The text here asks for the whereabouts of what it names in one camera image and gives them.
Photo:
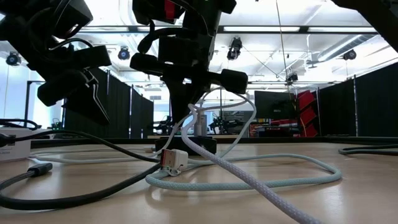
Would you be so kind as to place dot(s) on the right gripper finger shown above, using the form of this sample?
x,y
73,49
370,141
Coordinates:
x,y
192,93
178,99

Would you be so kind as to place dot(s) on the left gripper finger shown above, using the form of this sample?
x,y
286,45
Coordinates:
x,y
94,90
87,107

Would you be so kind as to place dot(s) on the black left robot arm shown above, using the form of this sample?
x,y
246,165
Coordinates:
x,y
31,25

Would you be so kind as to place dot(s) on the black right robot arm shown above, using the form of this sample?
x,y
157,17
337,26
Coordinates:
x,y
373,15

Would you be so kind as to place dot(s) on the black folding room divider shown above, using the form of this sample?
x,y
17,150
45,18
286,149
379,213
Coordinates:
x,y
121,115
373,105

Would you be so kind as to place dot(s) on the long black power strip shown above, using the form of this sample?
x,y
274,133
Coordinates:
x,y
205,146

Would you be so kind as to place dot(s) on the black computer monitor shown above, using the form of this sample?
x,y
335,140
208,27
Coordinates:
x,y
273,105

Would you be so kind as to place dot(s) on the white outlet extender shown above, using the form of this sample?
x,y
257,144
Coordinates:
x,y
15,154

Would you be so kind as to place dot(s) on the red bin shelf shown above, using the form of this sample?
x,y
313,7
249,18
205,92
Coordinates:
x,y
308,119

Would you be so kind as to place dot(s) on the black metal stand frame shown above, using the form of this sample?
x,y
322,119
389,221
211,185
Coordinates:
x,y
27,102
221,109

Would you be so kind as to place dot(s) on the black camera on mount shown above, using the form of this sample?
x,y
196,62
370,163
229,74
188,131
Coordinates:
x,y
234,48

